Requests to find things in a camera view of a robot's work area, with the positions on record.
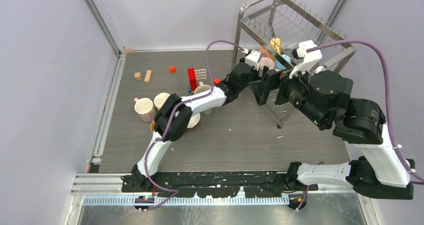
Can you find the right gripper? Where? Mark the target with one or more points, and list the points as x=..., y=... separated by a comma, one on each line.
x=271, y=80

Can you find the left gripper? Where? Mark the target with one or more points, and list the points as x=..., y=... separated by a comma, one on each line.
x=255, y=72

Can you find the pink cup rack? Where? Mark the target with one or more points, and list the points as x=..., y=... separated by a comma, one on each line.
x=266, y=61

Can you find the cream floral mug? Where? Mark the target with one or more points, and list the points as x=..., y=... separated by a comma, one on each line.
x=201, y=89

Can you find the dark red cup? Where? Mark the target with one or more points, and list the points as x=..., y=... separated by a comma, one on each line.
x=194, y=120

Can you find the pale yellow mug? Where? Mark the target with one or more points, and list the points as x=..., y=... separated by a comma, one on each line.
x=160, y=99

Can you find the pink faceted mug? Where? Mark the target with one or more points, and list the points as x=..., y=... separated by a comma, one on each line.
x=145, y=108

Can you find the blue patterned mug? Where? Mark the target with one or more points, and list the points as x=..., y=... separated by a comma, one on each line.
x=152, y=126

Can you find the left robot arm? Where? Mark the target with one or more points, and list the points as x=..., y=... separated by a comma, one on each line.
x=171, y=121

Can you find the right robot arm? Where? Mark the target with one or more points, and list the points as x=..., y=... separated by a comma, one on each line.
x=325, y=99

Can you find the steel dish rack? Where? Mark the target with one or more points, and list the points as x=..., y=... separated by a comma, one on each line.
x=259, y=21

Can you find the small salmon cup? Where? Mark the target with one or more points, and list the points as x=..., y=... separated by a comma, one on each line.
x=263, y=51

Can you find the light blue cup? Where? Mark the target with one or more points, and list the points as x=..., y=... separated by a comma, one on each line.
x=278, y=65

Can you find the small yellow cup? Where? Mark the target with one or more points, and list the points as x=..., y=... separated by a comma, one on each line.
x=276, y=44

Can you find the white window grid piece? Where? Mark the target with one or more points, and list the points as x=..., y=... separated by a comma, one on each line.
x=200, y=74

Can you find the red duplo block tower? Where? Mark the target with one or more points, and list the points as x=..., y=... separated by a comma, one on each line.
x=192, y=78

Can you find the orange cube far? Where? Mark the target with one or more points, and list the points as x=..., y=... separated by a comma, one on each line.
x=172, y=69

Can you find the tan wooden block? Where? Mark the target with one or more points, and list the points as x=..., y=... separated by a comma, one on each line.
x=148, y=76

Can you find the small tan wooden cube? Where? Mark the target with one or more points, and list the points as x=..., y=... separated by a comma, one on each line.
x=138, y=76

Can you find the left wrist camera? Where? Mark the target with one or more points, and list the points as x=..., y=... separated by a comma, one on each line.
x=252, y=58

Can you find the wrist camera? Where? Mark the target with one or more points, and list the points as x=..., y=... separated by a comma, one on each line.
x=252, y=58
x=307, y=58

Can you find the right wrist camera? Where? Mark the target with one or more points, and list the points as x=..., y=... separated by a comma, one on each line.
x=307, y=58

